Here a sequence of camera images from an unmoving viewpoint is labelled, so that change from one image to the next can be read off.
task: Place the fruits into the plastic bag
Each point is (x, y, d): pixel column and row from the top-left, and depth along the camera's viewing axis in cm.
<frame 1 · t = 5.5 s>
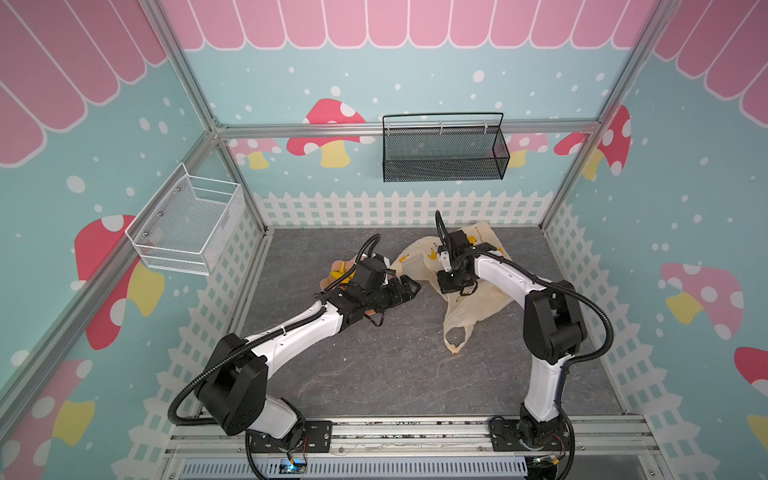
left hand: (411, 297, 82), fingers open
right hand: (444, 285, 95), fingers closed
banana print plastic bag: (422, 259, 102), point 9 cm above the table

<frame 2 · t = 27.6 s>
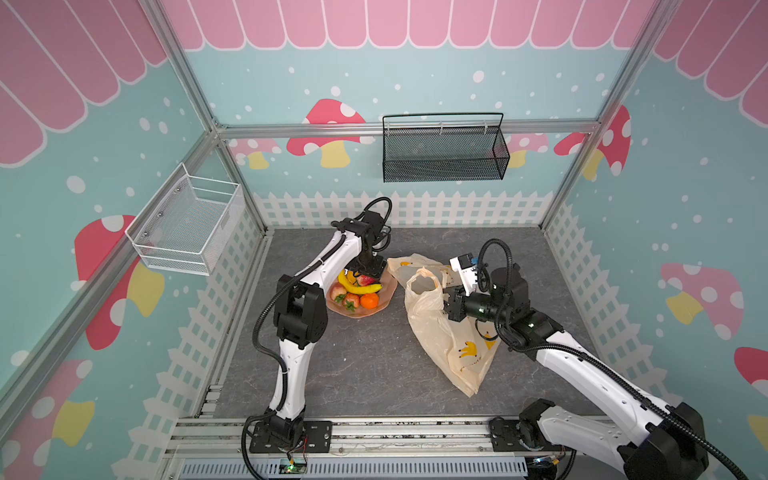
left hand: (366, 275, 94), fingers open
right hand: (428, 294, 72), fingers closed
banana print plastic bag: (456, 345, 74), point 17 cm above the table
long yellow banana: (363, 289, 96), point 7 cm above the table
orange tangerine: (369, 300, 96), point 5 cm above the table
red strawberry: (351, 301, 96), point 5 cm above the table

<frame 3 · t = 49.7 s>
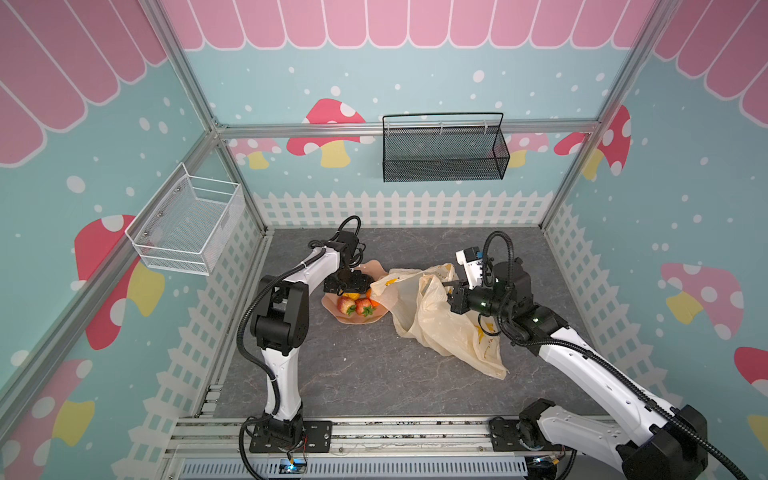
left hand: (350, 294, 97), fingers open
right hand: (434, 287, 72), fingers closed
banana print plastic bag: (420, 305, 71), point 26 cm above the table
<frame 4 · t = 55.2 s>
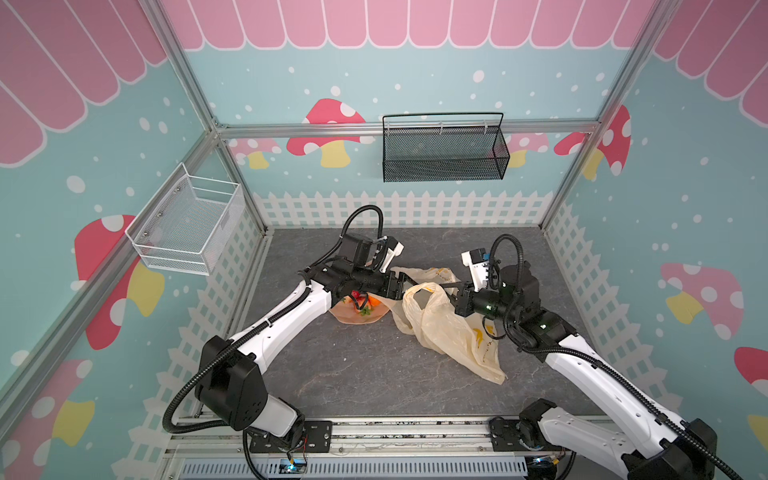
left hand: (408, 292, 76), fingers open
right hand: (438, 287, 71), fingers closed
red strawberry: (358, 297, 100), point 2 cm above the table
